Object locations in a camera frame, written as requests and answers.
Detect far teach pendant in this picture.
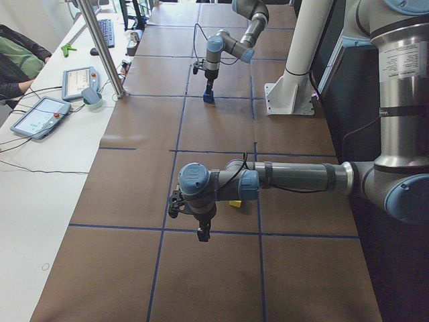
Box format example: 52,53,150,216
62,66,99,101

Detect green clamp tool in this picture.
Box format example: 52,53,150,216
61,44,76,58

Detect white pedestal column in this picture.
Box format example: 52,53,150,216
265,0,334,115

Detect metal cylinder cup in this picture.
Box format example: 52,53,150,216
129,32,139,43

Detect seated person green shirt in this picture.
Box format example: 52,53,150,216
1,24,52,109

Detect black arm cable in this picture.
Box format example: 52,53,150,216
214,150,336,194

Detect yellow cube block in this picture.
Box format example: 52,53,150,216
229,201,242,208

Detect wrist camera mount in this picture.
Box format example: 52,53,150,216
192,59,206,75
168,190,186,219

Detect blue cube block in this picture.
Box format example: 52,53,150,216
202,90,215,104

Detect black keyboard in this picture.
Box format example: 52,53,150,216
98,19,115,48

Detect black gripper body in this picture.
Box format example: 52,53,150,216
194,212,216,229
204,69,217,81

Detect light blue cup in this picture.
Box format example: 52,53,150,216
81,87,103,111

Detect teach pendant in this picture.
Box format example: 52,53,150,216
10,97,71,140
62,66,99,101

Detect near teach pendant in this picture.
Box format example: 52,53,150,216
10,97,71,140

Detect aluminium frame post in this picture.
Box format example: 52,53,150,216
76,0,125,99

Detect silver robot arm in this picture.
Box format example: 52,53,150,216
168,1,428,242
203,0,269,103

